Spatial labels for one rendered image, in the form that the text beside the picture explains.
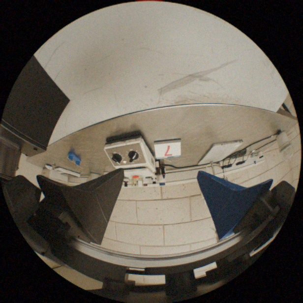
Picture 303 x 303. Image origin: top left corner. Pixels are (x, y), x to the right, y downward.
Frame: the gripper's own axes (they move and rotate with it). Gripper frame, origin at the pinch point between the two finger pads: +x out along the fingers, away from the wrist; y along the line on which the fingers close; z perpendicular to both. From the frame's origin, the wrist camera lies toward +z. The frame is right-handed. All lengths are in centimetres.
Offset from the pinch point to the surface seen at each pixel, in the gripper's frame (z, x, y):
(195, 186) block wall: -41, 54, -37
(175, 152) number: -4.6, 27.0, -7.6
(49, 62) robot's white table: 16.9, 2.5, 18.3
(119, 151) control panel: -3.7, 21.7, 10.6
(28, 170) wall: -36, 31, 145
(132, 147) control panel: -1.9, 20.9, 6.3
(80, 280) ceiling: -157, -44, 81
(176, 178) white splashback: -35, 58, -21
